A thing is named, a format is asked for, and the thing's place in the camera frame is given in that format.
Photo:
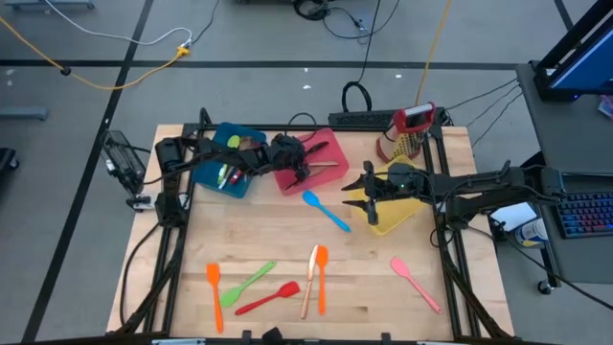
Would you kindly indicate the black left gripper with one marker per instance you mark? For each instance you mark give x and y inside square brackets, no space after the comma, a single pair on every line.
[287,153]

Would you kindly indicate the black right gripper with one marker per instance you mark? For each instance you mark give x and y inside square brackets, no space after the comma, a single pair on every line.
[402,182]

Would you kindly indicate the copper metal fork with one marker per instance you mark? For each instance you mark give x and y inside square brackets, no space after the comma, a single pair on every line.
[325,164]

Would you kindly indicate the teal silicone spatula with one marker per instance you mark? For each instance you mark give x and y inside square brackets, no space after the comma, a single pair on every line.
[311,199]

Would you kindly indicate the orange silicone spoon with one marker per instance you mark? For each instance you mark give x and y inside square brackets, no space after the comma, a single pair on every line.
[323,254]

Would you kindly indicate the wooden spoon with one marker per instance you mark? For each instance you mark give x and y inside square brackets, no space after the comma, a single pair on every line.
[245,143]

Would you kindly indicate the pink silicone spatula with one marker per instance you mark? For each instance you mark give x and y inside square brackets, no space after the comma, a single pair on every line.
[399,266]

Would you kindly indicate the green silicone spoon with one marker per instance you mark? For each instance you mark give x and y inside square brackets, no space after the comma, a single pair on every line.
[233,142]

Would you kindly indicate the red silicone spoon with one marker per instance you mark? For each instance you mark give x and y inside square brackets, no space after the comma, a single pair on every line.
[235,177]

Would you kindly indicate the copper metal knife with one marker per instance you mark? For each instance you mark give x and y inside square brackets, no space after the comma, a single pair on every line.
[309,282]

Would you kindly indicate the green silicone spatula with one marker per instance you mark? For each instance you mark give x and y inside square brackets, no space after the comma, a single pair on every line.
[231,297]

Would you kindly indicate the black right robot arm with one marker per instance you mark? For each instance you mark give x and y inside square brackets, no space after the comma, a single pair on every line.
[479,184]

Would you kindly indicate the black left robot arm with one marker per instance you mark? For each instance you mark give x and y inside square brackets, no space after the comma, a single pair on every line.
[254,160]

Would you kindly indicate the pink plastic bin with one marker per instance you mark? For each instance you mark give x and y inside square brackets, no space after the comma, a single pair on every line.
[335,153]

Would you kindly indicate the yellow plastic bin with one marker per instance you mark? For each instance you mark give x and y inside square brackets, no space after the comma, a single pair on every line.
[392,215]

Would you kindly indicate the black power strip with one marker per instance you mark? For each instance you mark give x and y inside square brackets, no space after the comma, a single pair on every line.
[359,117]

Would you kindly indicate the blue plastic bin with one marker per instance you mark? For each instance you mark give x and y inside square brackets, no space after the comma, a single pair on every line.
[206,175]

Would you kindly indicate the red silicone spatula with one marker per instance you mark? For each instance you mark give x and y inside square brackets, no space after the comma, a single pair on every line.
[288,289]

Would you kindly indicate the orange silicone spatula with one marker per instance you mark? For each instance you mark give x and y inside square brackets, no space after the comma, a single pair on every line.
[213,273]

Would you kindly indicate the white and blue can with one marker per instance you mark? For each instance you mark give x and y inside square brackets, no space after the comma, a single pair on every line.
[531,233]

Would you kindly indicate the grey side desk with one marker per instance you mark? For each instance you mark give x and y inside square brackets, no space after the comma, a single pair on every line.
[574,139]

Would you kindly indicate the backlit black keyboard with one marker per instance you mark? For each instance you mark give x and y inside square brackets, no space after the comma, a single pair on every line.
[584,213]

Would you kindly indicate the black desktop monitor blue screen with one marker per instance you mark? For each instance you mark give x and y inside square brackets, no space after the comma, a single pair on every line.
[589,62]

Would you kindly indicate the black metal table frame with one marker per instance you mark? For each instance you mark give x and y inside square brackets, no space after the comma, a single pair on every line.
[189,239]

